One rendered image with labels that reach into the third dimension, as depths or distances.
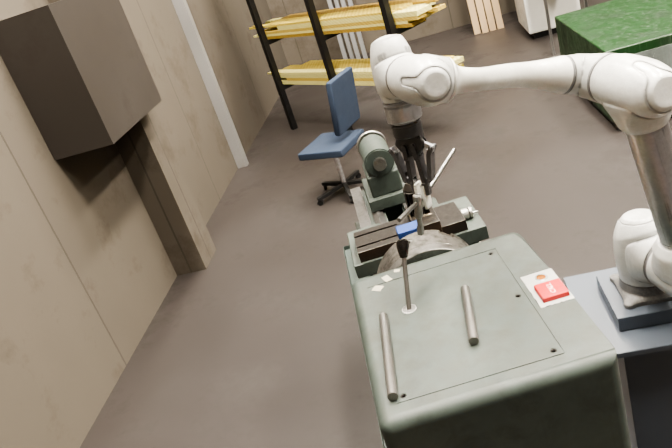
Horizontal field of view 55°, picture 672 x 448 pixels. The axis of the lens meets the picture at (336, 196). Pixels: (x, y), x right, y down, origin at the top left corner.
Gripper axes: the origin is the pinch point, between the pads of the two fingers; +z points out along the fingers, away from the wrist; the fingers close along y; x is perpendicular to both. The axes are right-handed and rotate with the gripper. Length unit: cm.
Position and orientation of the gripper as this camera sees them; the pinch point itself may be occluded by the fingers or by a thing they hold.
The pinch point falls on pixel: (422, 194)
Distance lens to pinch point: 169.1
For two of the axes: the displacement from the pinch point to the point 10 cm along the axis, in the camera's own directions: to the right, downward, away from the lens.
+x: -5.5, 4.2, -7.2
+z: 2.6, 9.1, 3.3
